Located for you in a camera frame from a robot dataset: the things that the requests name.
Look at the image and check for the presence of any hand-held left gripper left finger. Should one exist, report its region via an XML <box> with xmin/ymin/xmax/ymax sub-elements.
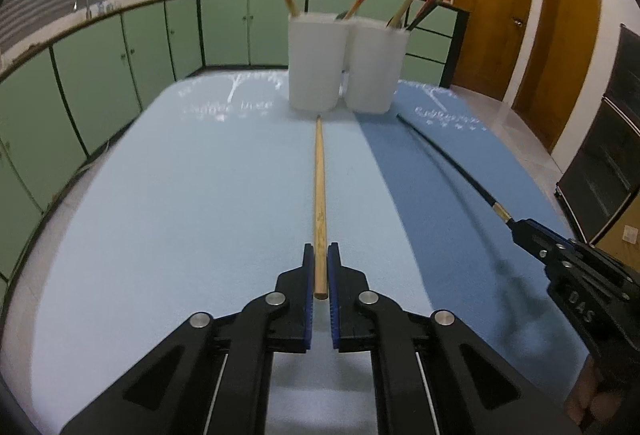
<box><xmin>59</xmin><ymin>242</ymin><xmax>317</xmax><ymax>435</ymax></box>

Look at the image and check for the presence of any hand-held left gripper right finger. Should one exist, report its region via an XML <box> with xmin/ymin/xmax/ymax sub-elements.
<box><xmin>327</xmin><ymin>242</ymin><xmax>583</xmax><ymax>435</ymax></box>

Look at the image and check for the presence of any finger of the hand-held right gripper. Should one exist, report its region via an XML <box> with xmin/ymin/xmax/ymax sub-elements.
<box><xmin>515</xmin><ymin>217</ymin><xmax>581</xmax><ymax>252</ymax></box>
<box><xmin>510</xmin><ymin>225</ymin><xmax>563</xmax><ymax>278</ymax></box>

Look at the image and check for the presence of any white plastic utensil holder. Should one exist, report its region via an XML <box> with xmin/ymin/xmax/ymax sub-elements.
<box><xmin>288</xmin><ymin>12</ymin><xmax>348</xmax><ymax>112</ymax></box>
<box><xmin>344</xmin><ymin>17</ymin><xmax>407</xmax><ymax>114</ymax></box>

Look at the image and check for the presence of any person's right hand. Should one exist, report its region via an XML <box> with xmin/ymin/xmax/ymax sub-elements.
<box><xmin>564</xmin><ymin>357</ymin><xmax>621</xmax><ymax>433</ymax></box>

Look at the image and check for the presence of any tan cardboard box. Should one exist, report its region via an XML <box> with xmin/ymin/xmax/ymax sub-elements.
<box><xmin>595</xmin><ymin>210</ymin><xmax>640</xmax><ymax>272</ymax></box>

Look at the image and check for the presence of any dark blue printed table mat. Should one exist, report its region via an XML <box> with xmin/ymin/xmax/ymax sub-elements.
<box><xmin>357</xmin><ymin>80</ymin><xmax>593</xmax><ymax>396</ymax></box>

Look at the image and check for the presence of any black glass-door cabinet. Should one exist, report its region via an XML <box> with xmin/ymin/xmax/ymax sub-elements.
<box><xmin>555</xmin><ymin>24</ymin><xmax>640</xmax><ymax>246</ymax></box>

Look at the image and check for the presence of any light blue table mat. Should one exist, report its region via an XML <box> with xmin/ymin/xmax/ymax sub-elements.
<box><xmin>2</xmin><ymin>67</ymin><xmax>433</xmax><ymax>435</ymax></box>

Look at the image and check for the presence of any wooden door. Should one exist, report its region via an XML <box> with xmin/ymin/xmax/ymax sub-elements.
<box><xmin>452</xmin><ymin>0</ymin><xmax>538</xmax><ymax>103</ymax></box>
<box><xmin>510</xmin><ymin>0</ymin><xmax>603</xmax><ymax>156</ymax></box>

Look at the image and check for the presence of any green base cabinet run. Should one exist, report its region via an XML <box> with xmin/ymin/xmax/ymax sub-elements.
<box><xmin>0</xmin><ymin>0</ymin><xmax>471</xmax><ymax>301</ymax></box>

